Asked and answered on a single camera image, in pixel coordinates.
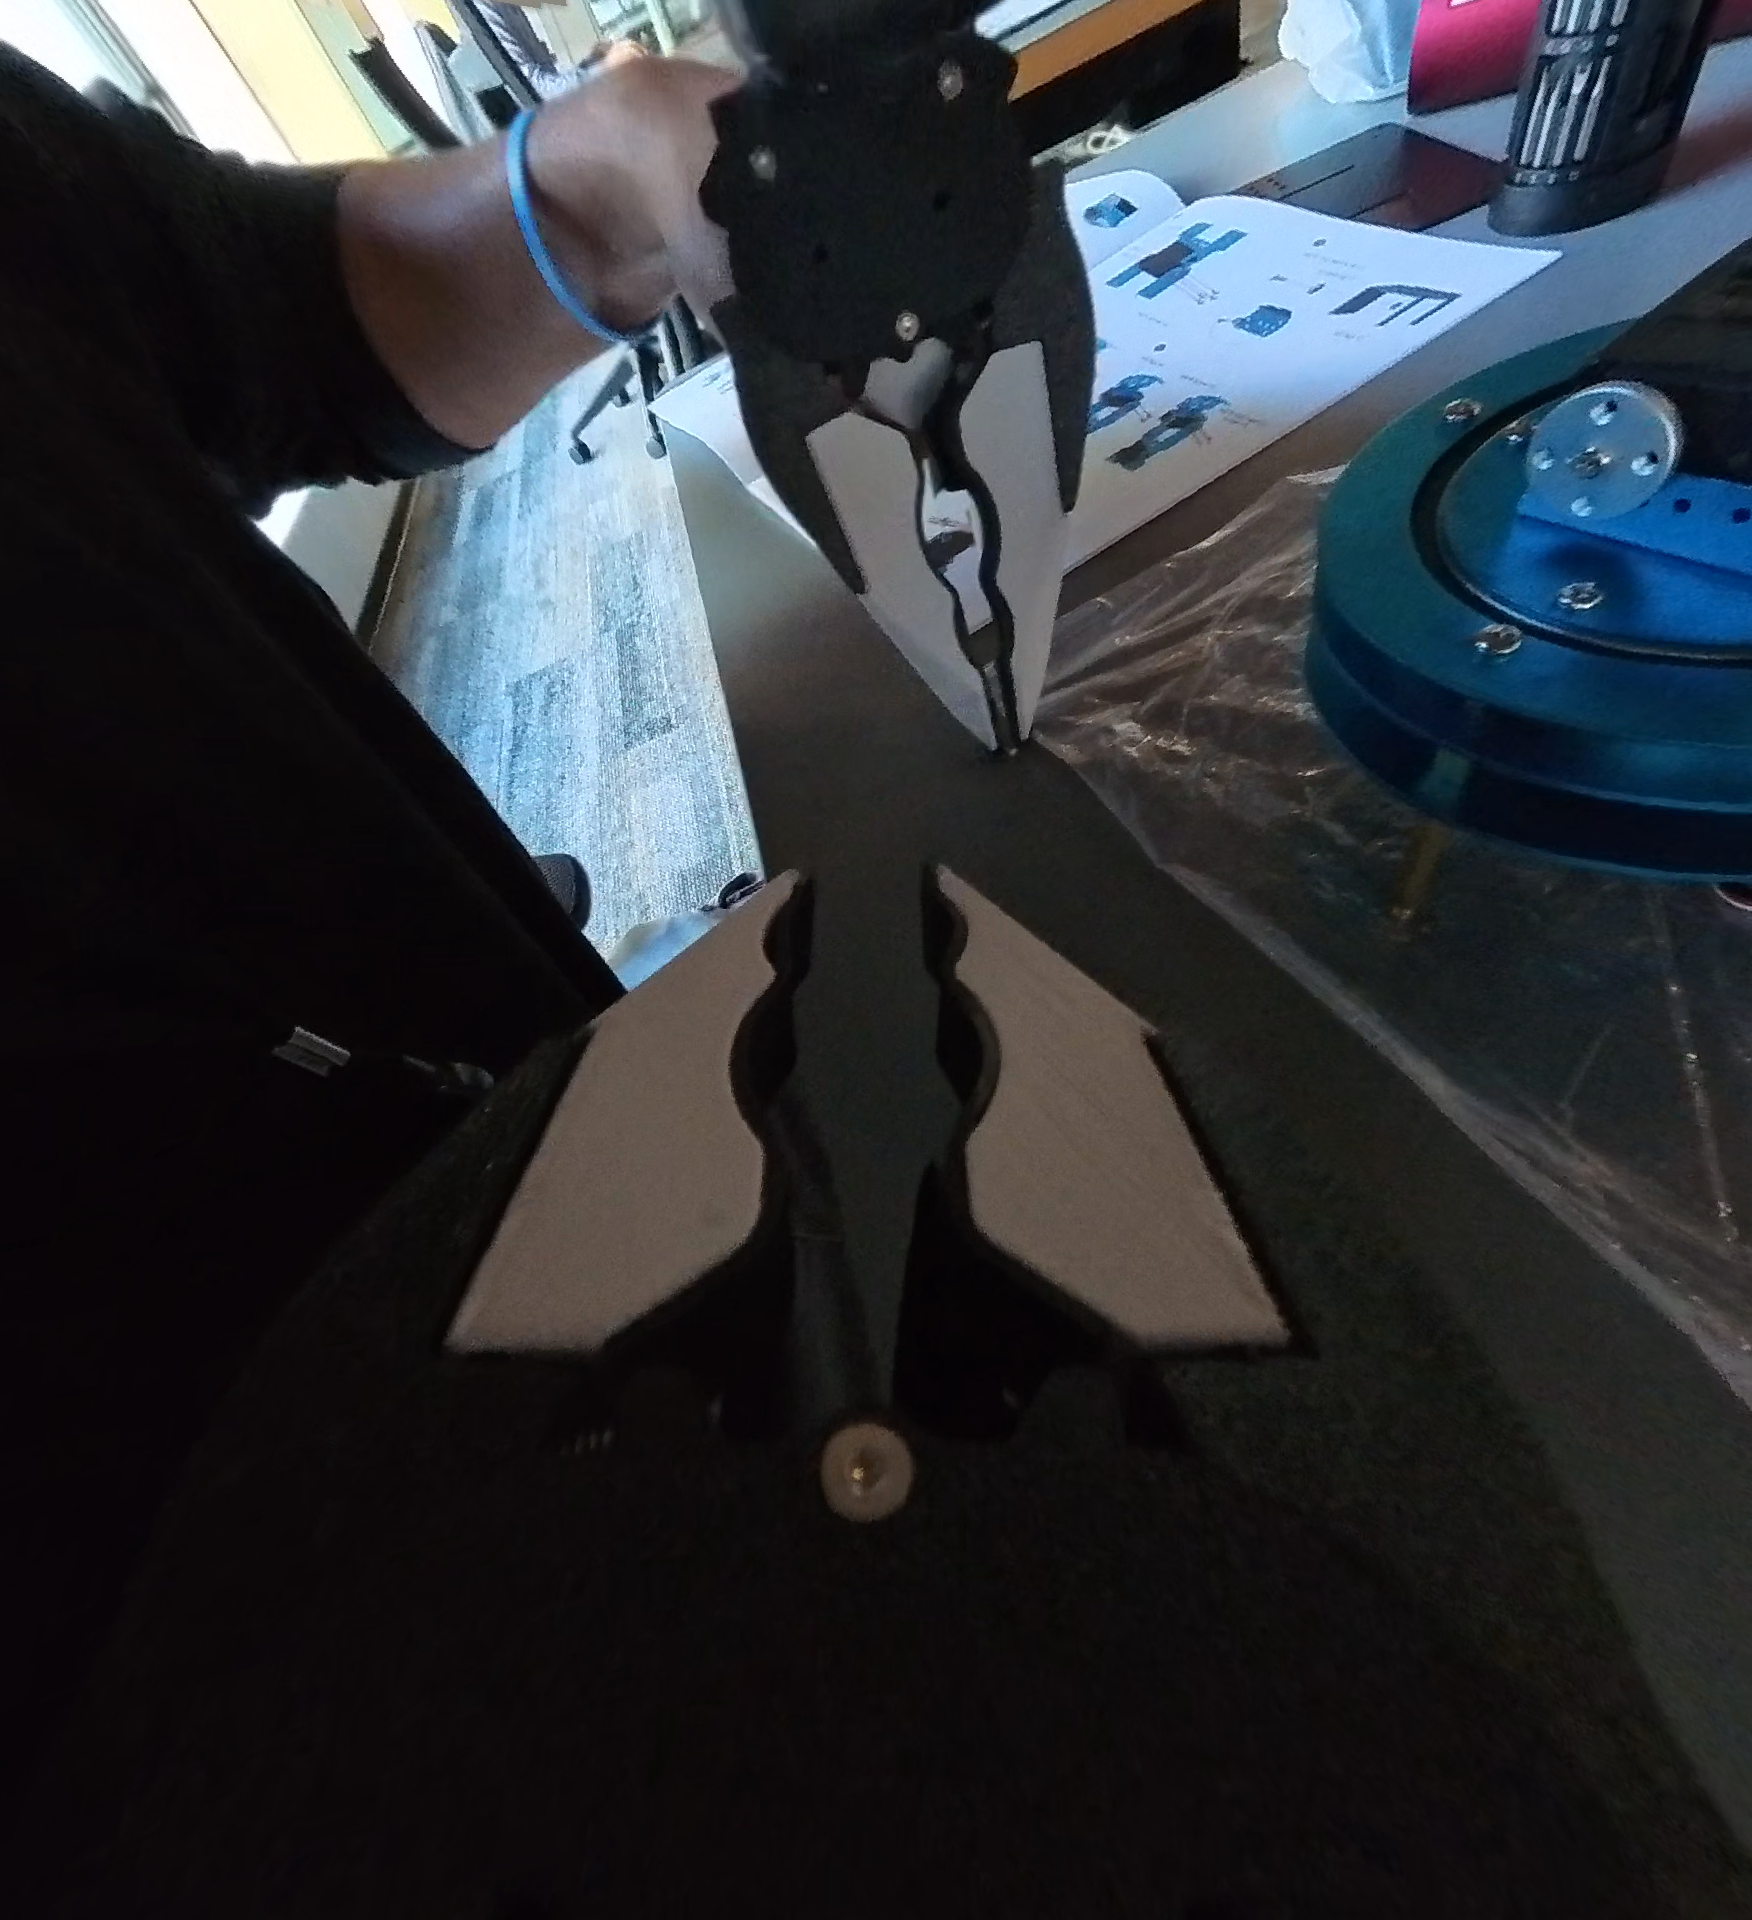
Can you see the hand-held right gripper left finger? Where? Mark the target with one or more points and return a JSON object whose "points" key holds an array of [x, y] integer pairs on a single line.
{"points": [[620, 1185]]}

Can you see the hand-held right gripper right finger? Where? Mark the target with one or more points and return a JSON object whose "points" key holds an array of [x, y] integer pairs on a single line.
{"points": [[1116, 1185]]}

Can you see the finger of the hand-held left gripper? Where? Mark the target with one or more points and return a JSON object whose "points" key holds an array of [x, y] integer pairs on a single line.
{"points": [[877, 525], [1026, 495]]}

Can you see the blue round turntable base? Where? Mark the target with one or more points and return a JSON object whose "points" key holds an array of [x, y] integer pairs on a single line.
{"points": [[1416, 691]]}

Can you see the black servo motor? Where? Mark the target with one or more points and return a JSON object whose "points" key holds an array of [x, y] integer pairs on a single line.
{"points": [[1731, 331]]}

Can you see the person's left forearm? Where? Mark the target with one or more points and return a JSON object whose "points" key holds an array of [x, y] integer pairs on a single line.
{"points": [[441, 285]]}

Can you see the dark grey desk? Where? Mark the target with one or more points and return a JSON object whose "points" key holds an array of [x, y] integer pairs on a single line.
{"points": [[1116, 931]]}

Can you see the person's left hand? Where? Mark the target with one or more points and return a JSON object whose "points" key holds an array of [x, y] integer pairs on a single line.
{"points": [[620, 180]]}

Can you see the person's dark shoe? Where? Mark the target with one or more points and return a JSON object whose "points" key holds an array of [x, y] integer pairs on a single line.
{"points": [[564, 893]]}

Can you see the printed instruction booklet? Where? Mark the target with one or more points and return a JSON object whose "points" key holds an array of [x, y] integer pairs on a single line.
{"points": [[1267, 301]]}

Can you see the blue wristband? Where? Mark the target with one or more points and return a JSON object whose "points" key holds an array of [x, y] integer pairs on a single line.
{"points": [[539, 248]]}

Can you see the large clear plastic bag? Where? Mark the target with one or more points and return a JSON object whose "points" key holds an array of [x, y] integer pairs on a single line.
{"points": [[1416, 1050]]}

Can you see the black flat tablet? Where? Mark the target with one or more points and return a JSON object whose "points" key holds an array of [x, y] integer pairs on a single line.
{"points": [[1386, 172]]}

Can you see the white crumpled plastic bag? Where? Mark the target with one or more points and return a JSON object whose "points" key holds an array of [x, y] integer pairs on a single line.
{"points": [[1341, 44]]}

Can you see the black ribbed cylindrical device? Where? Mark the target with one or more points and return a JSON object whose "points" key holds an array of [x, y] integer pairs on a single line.
{"points": [[1580, 121]]}

